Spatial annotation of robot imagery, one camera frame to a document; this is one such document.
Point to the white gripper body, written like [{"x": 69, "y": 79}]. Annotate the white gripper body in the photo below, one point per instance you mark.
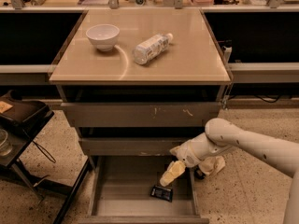
[{"x": 186, "y": 155}]

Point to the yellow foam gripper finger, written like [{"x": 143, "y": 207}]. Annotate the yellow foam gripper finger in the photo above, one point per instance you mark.
[{"x": 173, "y": 171}]

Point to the dark rxbar blueberry wrapper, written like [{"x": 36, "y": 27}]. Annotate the dark rxbar blueberry wrapper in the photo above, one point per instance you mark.
[{"x": 162, "y": 193}]

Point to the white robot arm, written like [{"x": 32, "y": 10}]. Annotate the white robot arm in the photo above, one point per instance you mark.
[{"x": 221, "y": 135}]

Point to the open bottom drawer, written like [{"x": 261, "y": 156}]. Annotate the open bottom drawer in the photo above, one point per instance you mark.
[{"x": 122, "y": 193}]

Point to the grey top drawer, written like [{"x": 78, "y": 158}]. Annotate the grey top drawer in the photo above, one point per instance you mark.
[{"x": 193, "y": 114}]

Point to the grey drawer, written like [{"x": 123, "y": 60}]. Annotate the grey drawer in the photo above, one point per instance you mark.
[
  {"x": 143, "y": 141},
  {"x": 193, "y": 114}
]

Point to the grey drawer cabinet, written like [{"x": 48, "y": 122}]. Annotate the grey drawer cabinet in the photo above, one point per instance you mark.
[{"x": 190, "y": 70}]

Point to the grey middle drawer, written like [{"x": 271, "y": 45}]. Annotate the grey middle drawer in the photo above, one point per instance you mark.
[{"x": 143, "y": 141}]

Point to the crumpled white paper bag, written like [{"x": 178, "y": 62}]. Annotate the crumpled white paper bag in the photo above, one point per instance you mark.
[{"x": 212, "y": 165}]

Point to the small white bottle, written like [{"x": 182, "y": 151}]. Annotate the small white bottle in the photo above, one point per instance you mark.
[{"x": 227, "y": 51}]

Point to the clear plastic water bottle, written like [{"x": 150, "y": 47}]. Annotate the clear plastic water bottle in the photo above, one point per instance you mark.
[{"x": 151, "y": 48}]

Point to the white ceramic bowl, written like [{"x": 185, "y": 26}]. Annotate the white ceramic bowl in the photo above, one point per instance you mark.
[{"x": 103, "y": 36}]

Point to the black side cart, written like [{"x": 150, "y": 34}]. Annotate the black side cart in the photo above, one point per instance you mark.
[{"x": 24, "y": 120}]

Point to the clear glass jar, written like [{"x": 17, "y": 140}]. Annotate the clear glass jar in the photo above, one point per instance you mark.
[{"x": 5, "y": 146}]

